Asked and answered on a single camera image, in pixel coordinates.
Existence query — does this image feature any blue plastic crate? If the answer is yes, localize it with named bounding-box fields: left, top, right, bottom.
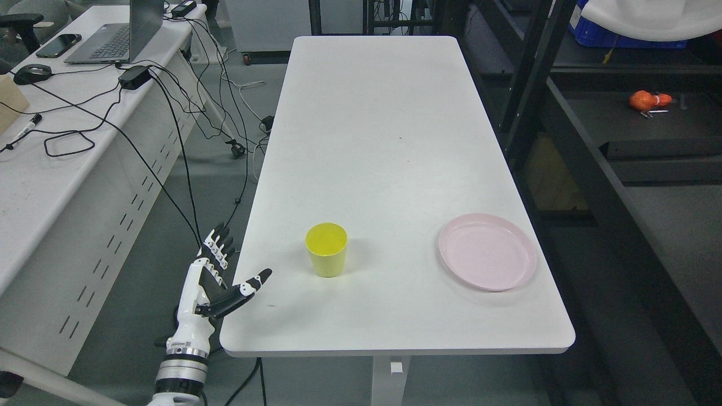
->
left=568, top=1, right=688, bottom=50

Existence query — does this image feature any grey laptop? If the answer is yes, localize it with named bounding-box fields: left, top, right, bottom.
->
left=64, top=1, right=165, bottom=64

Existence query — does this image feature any wooden block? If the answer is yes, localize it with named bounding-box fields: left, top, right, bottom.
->
left=0, top=74, right=29, bottom=134

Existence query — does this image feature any white side desk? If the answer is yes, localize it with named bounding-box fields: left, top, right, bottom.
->
left=1, top=21, right=207, bottom=376

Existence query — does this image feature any black computer mouse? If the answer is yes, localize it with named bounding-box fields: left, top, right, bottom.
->
left=13, top=64, right=52, bottom=85

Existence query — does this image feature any black marker pen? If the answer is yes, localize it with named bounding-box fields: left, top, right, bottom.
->
left=1, top=113, right=43, bottom=152

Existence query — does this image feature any white standing desk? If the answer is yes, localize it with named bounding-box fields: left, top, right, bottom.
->
left=220, top=36, right=576, bottom=405

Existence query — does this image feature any black power adapter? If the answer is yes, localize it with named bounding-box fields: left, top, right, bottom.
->
left=118, top=66, right=151, bottom=90

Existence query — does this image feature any orange toy object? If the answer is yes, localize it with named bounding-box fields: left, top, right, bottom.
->
left=628, top=90, right=673, bottom=112

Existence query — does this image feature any black cable loop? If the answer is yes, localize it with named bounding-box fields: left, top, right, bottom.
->
left=43, top=131, right=95, bottom=158

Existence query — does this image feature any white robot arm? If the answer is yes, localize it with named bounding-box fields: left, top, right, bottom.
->
left=148, top=347, right=209, bottom=405

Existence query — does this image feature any black smartphone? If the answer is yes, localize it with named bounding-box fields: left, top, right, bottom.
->
left=35, top=33, right=82, bottom=59

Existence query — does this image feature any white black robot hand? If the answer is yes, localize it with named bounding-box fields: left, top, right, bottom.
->
left=166, top=223, right=272, bottom=357

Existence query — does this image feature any pink plastic plate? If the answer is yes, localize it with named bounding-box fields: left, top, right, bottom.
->
left=438, top=213, right=538, bottom=292

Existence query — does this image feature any dark metal shelf rack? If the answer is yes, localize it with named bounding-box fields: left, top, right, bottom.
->
left=432, top=1, right=720, bottom=405

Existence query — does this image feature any yellow plastic cup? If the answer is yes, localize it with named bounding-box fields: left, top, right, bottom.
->
left=305, top=223, right=348, bottom=278

